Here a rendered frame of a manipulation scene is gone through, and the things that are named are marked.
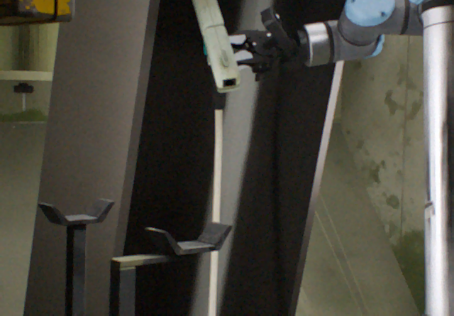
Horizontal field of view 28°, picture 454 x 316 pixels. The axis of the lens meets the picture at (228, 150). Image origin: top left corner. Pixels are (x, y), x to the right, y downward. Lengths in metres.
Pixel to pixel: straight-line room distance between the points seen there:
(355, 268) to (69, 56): 2.26
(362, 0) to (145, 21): 0.44
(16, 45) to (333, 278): 1.72
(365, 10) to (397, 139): 2.42
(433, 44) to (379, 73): 3.01
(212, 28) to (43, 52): 1.24
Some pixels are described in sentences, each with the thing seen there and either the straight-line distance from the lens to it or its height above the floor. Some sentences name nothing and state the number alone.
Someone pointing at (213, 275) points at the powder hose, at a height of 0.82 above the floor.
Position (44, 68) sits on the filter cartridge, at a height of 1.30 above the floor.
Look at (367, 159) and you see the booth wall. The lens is 4.36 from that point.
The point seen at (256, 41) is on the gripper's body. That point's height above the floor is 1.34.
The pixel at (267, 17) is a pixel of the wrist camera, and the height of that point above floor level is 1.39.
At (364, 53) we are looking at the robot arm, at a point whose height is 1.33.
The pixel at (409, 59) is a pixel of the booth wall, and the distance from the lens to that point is 4.20.
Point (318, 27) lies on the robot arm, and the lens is 1.97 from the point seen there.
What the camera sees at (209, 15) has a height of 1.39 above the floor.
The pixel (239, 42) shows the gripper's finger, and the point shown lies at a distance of 1.95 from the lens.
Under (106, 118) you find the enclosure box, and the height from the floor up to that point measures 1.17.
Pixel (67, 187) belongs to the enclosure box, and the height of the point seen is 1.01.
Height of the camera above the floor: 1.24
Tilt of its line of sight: 4 degrees down
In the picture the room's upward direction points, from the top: 1 degrees clockwise
